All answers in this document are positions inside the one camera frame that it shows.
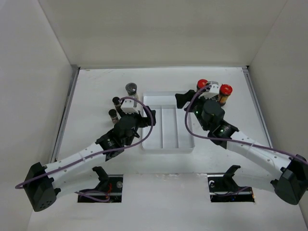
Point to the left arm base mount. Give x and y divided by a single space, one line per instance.
107 190

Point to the red-lidded yellow-label sauce jar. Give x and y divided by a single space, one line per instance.
225 91

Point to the white divided organizer tray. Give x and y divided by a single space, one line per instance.
169 135

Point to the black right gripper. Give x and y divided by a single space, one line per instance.
182 99

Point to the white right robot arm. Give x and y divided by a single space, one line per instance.
288 173

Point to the small black-capped spice bottle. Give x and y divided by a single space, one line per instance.
117 103

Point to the small spice bottle black lid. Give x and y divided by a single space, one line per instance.
113 115

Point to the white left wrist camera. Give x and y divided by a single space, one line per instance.
129 106

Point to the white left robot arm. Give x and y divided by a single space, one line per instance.
82 172

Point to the clear grinder with grey cap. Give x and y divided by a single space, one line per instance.
131 89

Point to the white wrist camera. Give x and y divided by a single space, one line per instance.
129 106
211 90

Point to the red-lidded dark sauce jar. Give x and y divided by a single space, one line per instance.
202 83

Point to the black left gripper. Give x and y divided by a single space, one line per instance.
145 121

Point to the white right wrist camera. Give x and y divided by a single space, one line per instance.
211 90

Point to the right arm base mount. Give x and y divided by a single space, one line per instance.
223 188

